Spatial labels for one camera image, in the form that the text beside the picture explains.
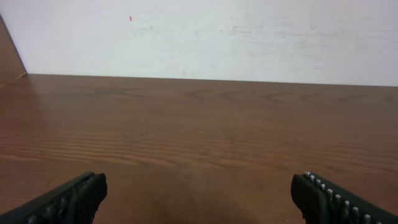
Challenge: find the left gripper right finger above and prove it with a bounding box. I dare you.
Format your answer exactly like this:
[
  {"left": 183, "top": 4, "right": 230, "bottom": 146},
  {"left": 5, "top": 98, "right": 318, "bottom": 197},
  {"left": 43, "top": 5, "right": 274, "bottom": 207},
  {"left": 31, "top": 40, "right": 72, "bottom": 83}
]
[{"left": 290, "top": 171, "right": 397, "bottom": 224}]

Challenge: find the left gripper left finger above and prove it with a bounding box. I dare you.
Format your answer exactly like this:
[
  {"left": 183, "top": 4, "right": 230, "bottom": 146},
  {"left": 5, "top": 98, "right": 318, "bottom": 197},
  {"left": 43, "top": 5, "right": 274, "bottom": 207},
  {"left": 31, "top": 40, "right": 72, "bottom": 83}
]
[{"left": 1, "top": 172, "right": 108, "bottom": 224}]

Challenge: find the cardboard box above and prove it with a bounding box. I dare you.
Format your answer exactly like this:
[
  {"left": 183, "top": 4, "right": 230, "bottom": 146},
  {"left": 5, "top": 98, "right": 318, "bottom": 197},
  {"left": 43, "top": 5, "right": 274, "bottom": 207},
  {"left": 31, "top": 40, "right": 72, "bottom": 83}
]
[{"left": 0, "top": 17, "right": 27, "bottom": 86}]

